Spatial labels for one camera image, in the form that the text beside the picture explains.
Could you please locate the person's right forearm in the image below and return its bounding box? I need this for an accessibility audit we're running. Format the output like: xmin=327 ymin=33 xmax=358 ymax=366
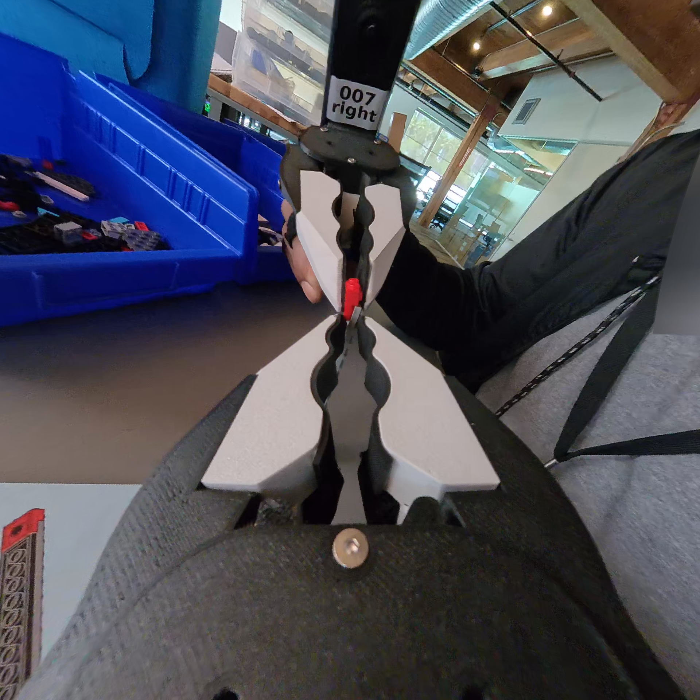
xmin=376 ymin=128 xmax=692 ymax=394

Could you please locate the stack of clear storage boxes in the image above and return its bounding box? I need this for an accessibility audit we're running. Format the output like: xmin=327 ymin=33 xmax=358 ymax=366
xmin=232 ymin=0 xmax=334 ymax=124

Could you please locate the blue felt bag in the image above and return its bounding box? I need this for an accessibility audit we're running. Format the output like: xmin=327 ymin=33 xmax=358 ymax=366
xmin=0 ymin=0 xmax=222 ymax=116

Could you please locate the silver air duct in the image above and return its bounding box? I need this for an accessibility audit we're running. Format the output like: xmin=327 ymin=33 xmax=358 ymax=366
xmin=402 ymin=0 xmax=495 ymax=61

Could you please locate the black lanyard strap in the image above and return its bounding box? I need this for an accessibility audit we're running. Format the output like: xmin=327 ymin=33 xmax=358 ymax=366
xmin=547 ymin=284 xmax=700 ymax=468

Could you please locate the pale blue instruction booklet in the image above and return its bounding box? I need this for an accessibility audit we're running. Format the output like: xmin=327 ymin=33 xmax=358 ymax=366
xmin=0 ymin=484 xmax=144 ymax=700

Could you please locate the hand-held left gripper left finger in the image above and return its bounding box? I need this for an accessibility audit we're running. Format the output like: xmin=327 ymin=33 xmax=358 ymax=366
xmin=199 ymin=316 xmax=348 ymax=526

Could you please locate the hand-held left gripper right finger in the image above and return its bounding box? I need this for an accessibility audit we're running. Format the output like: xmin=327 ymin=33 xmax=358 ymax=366
xmin=354 ymin=316 xmax=501 ymax=525

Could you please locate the long grey brick plate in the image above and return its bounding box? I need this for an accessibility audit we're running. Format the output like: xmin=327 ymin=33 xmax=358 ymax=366
xmin=335 ymin=305 xmax=363 ymax=375

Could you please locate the black white-flecked cord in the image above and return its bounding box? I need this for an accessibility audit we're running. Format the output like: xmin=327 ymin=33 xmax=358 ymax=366
xmin=495 ymin=276 xmax=662 ymax=417

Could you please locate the grey desk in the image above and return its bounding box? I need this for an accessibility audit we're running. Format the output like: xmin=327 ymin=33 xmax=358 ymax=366
xmin=0 ymin=279 xmax=444 ymax=526

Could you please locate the black ceiling pole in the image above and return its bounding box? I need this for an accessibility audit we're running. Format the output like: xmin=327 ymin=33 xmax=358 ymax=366
xmin=489 ymin=0 xmax=602 ymax=102

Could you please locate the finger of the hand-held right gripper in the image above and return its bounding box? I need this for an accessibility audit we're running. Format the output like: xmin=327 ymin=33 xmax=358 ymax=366
xmin=295 ymin=170 xmax=351 ymax=314
xmin=354 ymin=182 xmax=410 ymax=308

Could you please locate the blue plastic bin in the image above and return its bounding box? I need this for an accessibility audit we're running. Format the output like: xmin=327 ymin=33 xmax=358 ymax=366
xmin=96 ymin=74 xmax=299 ymax=285
xmin=0 ymin=33 xmax=260 ymax=328

